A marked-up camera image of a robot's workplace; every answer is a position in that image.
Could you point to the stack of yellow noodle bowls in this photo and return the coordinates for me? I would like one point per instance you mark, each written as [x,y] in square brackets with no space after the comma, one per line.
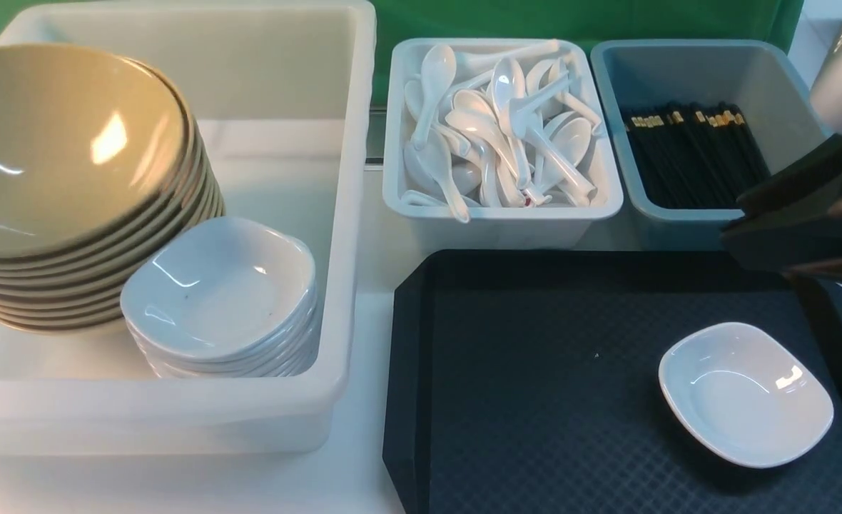
[102,164]

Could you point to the pile of white soup spoons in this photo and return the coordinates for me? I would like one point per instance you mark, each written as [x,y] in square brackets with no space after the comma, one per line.
[499,135]

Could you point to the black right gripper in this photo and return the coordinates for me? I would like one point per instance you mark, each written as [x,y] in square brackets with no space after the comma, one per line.
[792,222]

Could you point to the blue plastic chopstick bin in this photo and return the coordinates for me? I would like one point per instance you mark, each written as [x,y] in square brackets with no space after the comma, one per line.
[756,76]

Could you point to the white square sauce dish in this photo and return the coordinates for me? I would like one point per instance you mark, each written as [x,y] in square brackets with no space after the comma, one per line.
[744,396]

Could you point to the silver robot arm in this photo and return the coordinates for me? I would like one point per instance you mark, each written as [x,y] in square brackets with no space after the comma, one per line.
[826,92]

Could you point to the white plastic spoon bin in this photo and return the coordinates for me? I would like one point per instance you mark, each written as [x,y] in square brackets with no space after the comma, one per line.
[499,221]

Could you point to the stack of white sauce dishes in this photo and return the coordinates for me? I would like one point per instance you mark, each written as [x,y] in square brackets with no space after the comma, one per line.
[230,298]

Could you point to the large white plastic tub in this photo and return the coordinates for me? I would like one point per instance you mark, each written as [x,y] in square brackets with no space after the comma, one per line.
[282,91]

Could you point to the black plastic serving tray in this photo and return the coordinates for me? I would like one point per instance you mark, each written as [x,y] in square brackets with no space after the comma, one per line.
[527,382]

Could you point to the bundle of black chopsticks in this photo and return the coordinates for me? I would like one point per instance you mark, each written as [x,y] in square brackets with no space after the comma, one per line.
[694,156]

